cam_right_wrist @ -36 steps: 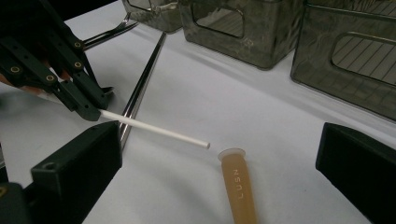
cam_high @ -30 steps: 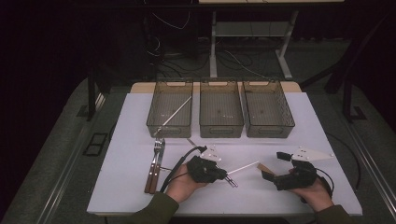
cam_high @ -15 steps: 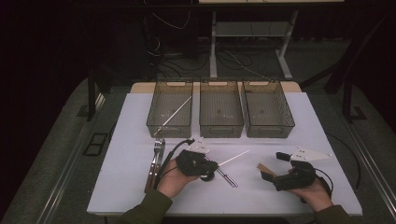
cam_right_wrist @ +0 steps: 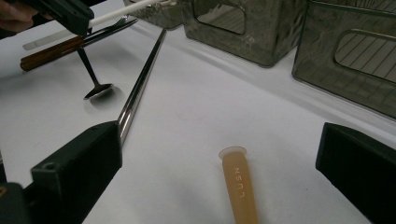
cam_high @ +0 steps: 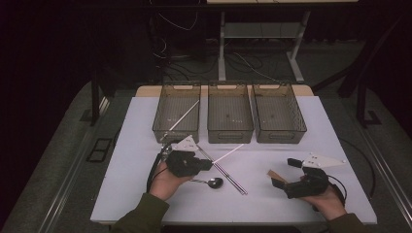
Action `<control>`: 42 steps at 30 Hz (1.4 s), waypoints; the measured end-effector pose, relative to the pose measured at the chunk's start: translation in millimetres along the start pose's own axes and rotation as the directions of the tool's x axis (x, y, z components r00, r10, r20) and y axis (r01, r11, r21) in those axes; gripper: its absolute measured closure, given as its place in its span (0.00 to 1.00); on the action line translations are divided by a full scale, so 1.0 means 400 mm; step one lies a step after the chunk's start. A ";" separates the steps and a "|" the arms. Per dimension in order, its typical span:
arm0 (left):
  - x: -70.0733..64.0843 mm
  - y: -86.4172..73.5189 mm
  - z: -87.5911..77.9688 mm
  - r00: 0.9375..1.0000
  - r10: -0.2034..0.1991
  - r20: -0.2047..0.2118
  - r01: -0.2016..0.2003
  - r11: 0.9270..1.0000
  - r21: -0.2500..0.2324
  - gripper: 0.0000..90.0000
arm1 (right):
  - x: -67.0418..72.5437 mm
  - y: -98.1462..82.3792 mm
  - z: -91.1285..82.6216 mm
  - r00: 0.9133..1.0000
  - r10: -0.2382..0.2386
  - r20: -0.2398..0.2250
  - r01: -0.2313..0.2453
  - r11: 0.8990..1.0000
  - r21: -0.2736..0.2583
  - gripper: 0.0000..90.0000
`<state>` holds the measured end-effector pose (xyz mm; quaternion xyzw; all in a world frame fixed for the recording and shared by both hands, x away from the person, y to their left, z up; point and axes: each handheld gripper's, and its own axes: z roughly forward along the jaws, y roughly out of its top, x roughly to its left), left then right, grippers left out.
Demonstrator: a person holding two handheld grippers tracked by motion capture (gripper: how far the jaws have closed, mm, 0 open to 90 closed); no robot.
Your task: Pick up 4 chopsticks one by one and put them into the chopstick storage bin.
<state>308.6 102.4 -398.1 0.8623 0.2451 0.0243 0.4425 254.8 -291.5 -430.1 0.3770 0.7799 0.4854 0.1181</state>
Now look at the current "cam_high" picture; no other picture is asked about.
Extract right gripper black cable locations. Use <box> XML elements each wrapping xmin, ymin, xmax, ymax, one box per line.
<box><xmin>326</xmin><ymin>174</ymin><xmax>348</xmax><ymax>208</ymax></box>

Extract person's right hand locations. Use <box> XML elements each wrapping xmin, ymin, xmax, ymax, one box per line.
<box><xmin>300</xmin><ymin>186</ymin><xmax>348</xmax><ymax>221</ymax></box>

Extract translucent brown plastic bin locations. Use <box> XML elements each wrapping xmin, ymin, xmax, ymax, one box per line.
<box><xmin>207</xmin><ymin>81</ymin><xmax>255</xmax><ymax>145</ymax></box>
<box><xmin>252</xmin><ymin>81</ymin><xmax>308</xmax><ymax>145</ymax></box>
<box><xmin>152</xmin><ymin>81</ymin><xmax>202</xmax><ymax>145</ymax></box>

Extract metal floor rail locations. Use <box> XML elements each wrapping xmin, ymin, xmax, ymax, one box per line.
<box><xmin>38</xmin><ymin>96</ymin><xmax>111</xmax><ymax>233</ymax></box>
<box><xmin>358</xmin><ymin>124</ymin><xmax>412</xmax><ymax>227</ymax></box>

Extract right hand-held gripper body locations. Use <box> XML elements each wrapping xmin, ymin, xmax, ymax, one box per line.
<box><xmin>283</xmin><ymin>152</ymin><xmax>347</xmax><ymax>200</ymax></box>

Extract hanging white cable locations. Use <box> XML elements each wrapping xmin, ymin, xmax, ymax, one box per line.
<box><xmin>157</xmin><ymin>12</ymin><xmax>199</xmax><ymax>32</ymax></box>

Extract thin black floor cable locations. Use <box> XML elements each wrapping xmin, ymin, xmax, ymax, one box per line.
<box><xmin>338</xmin><ymin>137</ymin><xmax>377</xmax><ymax>199</ymax></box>

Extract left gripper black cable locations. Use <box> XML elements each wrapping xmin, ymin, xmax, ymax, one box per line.
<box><xmin>146</xmin><ymin>142</ymin><xmax>173</xmax><ymax>194</ymax></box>

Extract black metal stand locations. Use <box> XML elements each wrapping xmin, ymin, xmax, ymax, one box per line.
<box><xmin>355</xmin><ymin>48</ymin><xmax>383</xmax><ymax>129</ymax></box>
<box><xmin>81</xmin><ymin>69</ymin><xmax>110</xmax><ymax>127</ymax></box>

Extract metal chopstick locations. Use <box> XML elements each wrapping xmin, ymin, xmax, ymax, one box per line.
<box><xmin>197</xmin><ymin>145</ymin><xmax>249</xmax><ymax>195</ymax></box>
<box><xmin>196</xmin><ymin>145</ymin><xmax>247</xmax><ymax>196</ymax></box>

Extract white metal frame desk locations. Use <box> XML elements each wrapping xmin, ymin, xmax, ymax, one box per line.
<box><xmin>206</xmin><ymin>0</ymin><xmax>360</xmax><ymax>83</ymax></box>

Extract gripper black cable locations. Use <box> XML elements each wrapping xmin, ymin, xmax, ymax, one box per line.
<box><xmin>146</xmin><ymin>142</ymin><xmax>173</xmax><ymax>194</ymax></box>
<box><xmin>326</xmin><ymin>174</ymin><xmax>348</xmax><ymax>208</ymax></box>

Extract metal spoon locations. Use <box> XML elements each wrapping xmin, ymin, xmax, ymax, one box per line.
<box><xmin>189</xmin><ymin>177</ymin><xmax>224</xmax><ymax>190</ymax></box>

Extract tangle of floor cables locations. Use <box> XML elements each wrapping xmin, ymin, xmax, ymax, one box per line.
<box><xmin>152</xmin><ymin>32</ymin><xmax>286</xmax><ymax>84</ymax></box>

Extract brown card piece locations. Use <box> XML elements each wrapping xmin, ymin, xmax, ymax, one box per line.
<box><xmin>266</xmin><ymin>169</ymin><xmax>288</xmax><ymax>184</ymax></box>

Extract person's left hand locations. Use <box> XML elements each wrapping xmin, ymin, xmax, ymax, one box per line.
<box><xmin>149</xmin><ymin>160</ymin><xmax>195</xmax><ymax>202</ymax></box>

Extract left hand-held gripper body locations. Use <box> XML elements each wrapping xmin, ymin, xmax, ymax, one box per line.
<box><xmin>164</xmin><ymin>134</ymin><xmax>203</xmax><ymax>179</ymax></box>

